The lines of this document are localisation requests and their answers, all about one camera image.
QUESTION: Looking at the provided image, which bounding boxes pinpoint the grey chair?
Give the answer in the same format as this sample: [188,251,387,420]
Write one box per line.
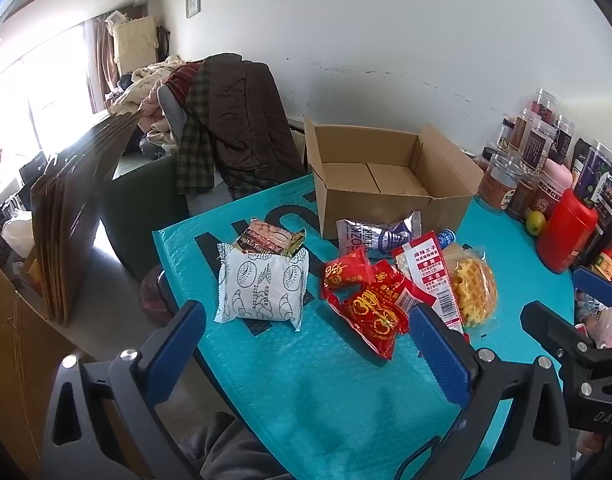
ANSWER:
[156,85,191,151]

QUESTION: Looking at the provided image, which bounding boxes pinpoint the black white pouch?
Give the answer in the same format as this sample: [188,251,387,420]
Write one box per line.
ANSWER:
[570,137,592,186]

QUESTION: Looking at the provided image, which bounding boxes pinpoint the teal bubble mailer mat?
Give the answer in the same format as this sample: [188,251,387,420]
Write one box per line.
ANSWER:
[152,172,577,480]

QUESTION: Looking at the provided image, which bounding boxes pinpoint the pink canister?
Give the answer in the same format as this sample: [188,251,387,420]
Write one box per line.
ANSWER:
[528,157,573,221]

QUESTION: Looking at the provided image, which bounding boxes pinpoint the red canister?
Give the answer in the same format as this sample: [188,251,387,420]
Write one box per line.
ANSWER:
[537,187,599,275]

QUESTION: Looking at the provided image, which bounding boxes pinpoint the small clear nut jar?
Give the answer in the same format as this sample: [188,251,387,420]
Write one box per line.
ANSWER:
[497,116,517,153]

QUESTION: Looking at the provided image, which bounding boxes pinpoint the large red snack packet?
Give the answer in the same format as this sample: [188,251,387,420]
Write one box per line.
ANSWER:
[326,285,411,361]

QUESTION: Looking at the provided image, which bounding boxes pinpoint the brown curtain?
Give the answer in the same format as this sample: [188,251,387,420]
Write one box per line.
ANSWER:
[83,17,119,111]

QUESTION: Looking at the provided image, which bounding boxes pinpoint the brown quilted jacket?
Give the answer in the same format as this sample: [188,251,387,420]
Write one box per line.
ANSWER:
[183,53,307,201]

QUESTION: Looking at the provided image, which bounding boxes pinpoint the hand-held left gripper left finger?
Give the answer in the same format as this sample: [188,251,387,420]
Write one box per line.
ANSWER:
[40,300,209,480]

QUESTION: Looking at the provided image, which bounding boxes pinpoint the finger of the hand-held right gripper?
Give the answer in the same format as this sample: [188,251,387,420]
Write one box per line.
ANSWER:
[520,301,594,361]
[573,266,612,308]

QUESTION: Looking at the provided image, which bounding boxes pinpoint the stack of flat cardboard sheets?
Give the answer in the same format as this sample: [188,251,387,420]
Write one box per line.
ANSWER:
[30,110,136,328]

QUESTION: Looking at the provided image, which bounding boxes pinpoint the long red white packet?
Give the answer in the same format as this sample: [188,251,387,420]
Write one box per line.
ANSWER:
[392,232,467,333]

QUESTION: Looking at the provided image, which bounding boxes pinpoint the cream foam board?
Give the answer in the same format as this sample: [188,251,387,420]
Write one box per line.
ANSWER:
[110,15,157,76]

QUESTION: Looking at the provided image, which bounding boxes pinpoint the clear jar brown label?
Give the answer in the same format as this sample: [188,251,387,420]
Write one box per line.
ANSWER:
[511,107,542,153]

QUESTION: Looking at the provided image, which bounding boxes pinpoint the clear jar purple label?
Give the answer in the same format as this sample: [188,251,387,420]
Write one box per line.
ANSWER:
[573,142,612,206]

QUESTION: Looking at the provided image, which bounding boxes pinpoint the white plastic bag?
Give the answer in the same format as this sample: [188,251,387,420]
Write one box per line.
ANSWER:
[0,210,34,261]

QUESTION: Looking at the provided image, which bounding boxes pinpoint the person's grey trousers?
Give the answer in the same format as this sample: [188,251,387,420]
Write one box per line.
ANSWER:
[178,410,291,480]

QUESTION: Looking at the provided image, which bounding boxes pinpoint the wide jar brown contents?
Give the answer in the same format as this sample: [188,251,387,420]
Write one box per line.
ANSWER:
[477,152,524,216]

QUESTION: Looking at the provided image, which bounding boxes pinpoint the brown yellow nut packet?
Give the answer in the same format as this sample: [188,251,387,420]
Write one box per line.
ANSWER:
[234,219,307,261]

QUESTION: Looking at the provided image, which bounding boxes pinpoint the silver purple snack packet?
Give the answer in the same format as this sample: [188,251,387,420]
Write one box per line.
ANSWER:
[336,211,423,259]

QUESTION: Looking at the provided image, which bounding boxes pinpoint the brown cardboard box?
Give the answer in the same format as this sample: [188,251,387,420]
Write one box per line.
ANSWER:
[303,115,485,241]

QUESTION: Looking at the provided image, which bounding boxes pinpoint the clear jar dark label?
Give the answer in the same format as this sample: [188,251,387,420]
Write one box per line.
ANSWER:
[553,115,577,161]

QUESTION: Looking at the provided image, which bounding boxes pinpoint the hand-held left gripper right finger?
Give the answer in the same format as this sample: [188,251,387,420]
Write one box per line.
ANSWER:
[393,304,573,480]

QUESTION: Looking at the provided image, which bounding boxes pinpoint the green plaid scarf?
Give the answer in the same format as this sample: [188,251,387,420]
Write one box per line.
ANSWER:
[175,60,217,197]

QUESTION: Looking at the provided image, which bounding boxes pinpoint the clear jar black label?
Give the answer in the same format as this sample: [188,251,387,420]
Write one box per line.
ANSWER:
[521,120,559,176]

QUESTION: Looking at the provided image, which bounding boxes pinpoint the clear jar red label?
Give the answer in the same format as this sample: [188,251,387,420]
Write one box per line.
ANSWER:
[533,87,559,123]

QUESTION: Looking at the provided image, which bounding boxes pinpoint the white illustrated snack packet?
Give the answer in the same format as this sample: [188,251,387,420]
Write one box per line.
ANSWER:
[214,242,310,332]

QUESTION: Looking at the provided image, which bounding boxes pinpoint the small red snack packet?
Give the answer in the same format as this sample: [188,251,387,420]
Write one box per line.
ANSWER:
[322,251,373,292]

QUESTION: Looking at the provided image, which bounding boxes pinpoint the pile of clothes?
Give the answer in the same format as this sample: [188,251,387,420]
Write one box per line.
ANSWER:
[106,55,207,151]

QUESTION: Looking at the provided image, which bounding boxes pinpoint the clear waffle packet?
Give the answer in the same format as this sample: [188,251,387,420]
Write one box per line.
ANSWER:
[443,245,499,328]

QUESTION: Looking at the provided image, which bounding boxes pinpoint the bright window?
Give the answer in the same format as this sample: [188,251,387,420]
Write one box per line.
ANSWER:
[0,25,94,161]

